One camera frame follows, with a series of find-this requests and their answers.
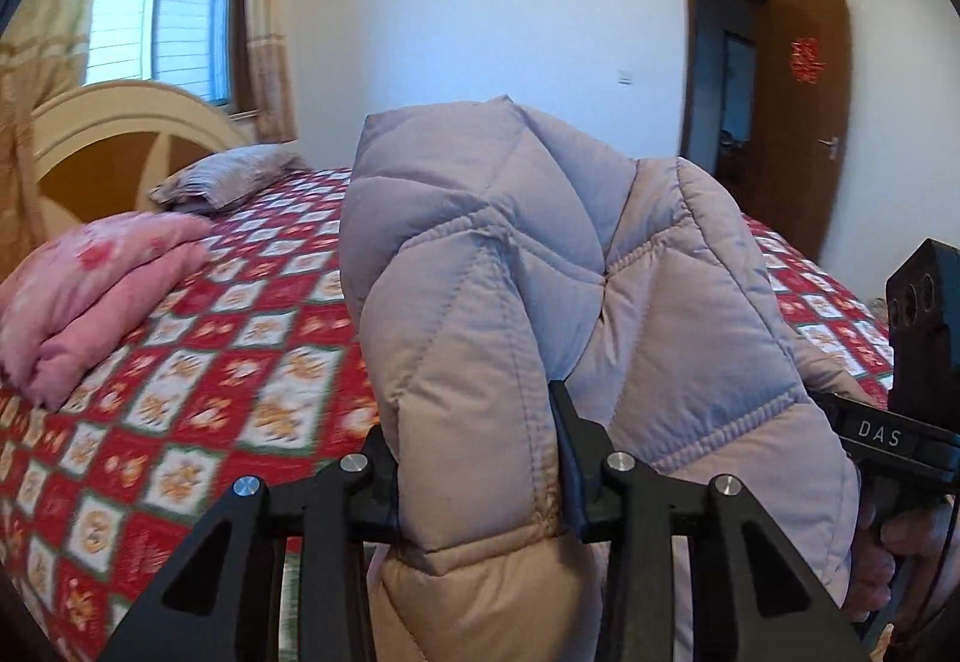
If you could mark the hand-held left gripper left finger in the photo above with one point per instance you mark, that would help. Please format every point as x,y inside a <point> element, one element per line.
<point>330,504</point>

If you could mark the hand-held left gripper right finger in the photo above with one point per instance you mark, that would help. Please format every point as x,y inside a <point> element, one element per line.
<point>571,459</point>

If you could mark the beige quilted down jacket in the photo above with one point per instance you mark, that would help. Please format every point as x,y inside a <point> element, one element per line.
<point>465,302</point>

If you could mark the person's right hand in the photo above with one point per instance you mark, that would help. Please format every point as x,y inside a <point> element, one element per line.
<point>915,557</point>

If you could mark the red patterned bed sheet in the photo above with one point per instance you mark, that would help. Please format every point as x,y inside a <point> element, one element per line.
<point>225,369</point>

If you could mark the brown wooden door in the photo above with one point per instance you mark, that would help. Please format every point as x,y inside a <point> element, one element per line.
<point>806,182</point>

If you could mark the red paper door decoration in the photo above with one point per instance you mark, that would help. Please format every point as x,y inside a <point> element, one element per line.
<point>804,59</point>

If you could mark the pink folded blanket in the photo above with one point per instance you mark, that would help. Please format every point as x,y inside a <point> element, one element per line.
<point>90,294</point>

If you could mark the striped grey pillow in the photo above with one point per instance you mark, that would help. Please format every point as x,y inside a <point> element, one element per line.
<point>225,178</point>

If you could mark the cream and brown headboard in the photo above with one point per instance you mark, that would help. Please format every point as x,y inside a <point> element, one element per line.
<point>112,122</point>

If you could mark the beige patterned curtain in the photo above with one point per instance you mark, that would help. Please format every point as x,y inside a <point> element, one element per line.
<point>270,32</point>
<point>45,69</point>

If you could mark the window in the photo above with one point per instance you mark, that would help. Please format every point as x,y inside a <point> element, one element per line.
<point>180,9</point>

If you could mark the dark door frame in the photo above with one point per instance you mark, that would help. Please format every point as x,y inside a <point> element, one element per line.
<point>694,69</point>

